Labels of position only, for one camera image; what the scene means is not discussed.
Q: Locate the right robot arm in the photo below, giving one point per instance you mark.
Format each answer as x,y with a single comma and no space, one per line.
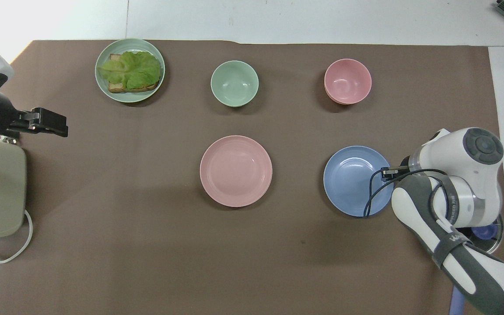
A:
453,151

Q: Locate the green plate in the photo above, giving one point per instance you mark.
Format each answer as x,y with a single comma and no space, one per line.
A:
103,85

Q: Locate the toast slice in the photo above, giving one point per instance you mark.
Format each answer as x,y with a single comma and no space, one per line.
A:
116,89

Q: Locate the green lettuce leaf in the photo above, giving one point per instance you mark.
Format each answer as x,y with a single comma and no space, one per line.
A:
131,70

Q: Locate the green bowl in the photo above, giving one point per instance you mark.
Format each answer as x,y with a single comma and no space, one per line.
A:
234,83

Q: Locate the pink plate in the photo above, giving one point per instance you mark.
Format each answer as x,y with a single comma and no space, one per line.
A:
236,171

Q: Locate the pink bowl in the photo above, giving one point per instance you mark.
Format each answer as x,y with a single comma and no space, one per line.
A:
347,81

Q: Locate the blue plate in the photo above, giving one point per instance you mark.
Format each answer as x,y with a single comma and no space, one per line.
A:
348,179

